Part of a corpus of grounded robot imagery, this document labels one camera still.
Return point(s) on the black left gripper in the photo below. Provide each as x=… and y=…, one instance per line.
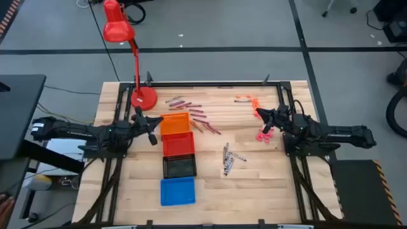
x=140, y=124

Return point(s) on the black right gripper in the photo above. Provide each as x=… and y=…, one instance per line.
x=283, y=118

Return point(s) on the orange plastic basket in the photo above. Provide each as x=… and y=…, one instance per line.
x=175, y=124

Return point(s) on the dark grey crayon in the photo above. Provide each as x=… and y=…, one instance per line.
x=242, y=101

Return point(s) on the blue grey crayon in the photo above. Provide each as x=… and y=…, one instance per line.
x=175, y=102
x=173, y=99

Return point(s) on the red plastic basket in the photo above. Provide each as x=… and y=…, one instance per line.
x=178, y=143

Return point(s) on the orange brown crayon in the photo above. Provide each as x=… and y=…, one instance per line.
x=194, y=125
x=197, y=127
x=175, y=108

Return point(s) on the black plastic basket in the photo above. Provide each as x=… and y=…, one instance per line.
x=179, y=167

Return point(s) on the blue plastic basket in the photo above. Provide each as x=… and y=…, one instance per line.
x=178, y=191

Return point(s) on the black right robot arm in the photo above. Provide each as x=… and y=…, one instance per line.
x=334, y=133

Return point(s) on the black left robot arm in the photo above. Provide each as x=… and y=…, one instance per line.
x=79, y=130

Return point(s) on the white box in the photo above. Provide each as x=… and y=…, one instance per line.
x=63, y=147

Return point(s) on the red desk lamp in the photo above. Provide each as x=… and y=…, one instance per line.
x=117, y=30

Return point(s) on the black hazard-striped platform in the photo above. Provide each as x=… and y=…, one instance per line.
x=359, y=191

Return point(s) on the pale yellow container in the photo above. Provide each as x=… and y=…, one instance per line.
x=38, y=182

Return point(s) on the office chair base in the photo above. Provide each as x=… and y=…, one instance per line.
x=353, y=10

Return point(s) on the black vacuum cleaner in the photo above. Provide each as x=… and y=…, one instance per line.
x=397, y=78

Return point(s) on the black desk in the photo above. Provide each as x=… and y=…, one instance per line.
x=19, y=111

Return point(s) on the black equipment case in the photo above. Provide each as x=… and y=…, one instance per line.
x=395, y=30

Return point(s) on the hazard-striped floor mat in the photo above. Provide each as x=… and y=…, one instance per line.
x=8, y=16

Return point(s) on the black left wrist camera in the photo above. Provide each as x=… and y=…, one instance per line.
x=152, y=138

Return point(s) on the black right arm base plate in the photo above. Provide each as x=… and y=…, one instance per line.
x=305, y=151

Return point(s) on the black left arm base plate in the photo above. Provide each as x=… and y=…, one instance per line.
x=95, y=155

